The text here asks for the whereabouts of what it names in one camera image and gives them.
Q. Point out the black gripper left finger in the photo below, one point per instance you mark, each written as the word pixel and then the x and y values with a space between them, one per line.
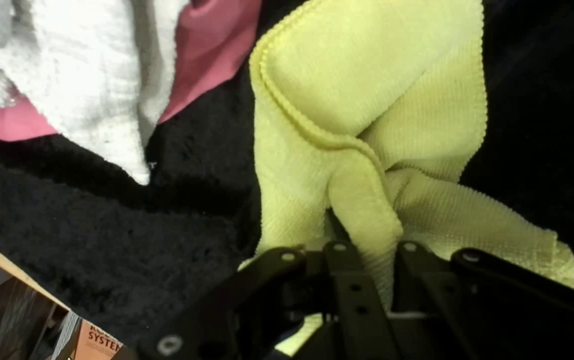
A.
pixel 358 312

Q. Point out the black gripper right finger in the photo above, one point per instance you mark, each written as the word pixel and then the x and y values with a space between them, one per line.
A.
pixel 473 307

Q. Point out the yellow cloth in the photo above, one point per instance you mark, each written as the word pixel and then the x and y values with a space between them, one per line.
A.
pixel 367 86

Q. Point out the pink cloth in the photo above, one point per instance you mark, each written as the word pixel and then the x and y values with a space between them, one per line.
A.
pixel 213 47

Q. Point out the black tablecloth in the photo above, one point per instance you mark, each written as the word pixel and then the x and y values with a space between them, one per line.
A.
pixel 98 232

